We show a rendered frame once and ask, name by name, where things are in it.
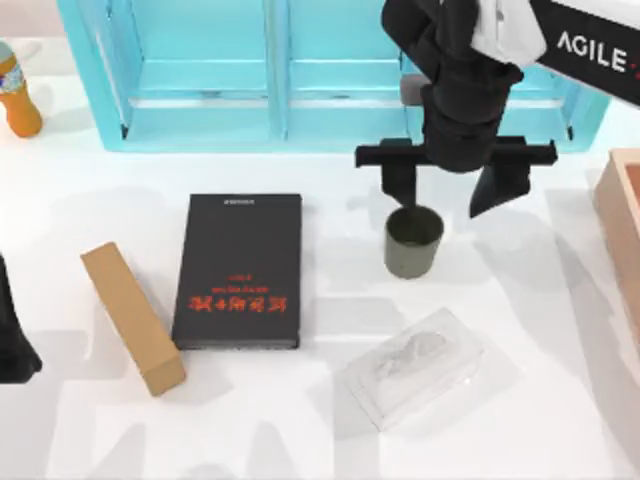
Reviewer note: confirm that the orange bottle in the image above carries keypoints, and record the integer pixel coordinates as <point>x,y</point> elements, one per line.
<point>20,107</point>

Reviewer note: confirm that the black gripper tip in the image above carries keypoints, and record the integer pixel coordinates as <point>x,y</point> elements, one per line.
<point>15,340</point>

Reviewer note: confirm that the brown cardboard box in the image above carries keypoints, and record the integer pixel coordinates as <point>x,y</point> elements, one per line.
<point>132,315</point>

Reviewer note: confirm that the grey cup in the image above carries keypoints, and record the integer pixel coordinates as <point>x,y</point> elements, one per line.
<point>412,257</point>

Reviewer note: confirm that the light blue rack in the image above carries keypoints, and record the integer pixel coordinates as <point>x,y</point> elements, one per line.
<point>210,75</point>

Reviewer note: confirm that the clear plastic package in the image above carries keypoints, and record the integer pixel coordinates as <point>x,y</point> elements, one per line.
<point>415,365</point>

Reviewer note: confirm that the black book red lettering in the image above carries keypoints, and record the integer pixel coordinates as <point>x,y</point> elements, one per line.
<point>240,250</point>

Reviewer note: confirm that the salmon-coloured box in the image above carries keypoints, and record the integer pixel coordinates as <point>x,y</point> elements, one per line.
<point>617,210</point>

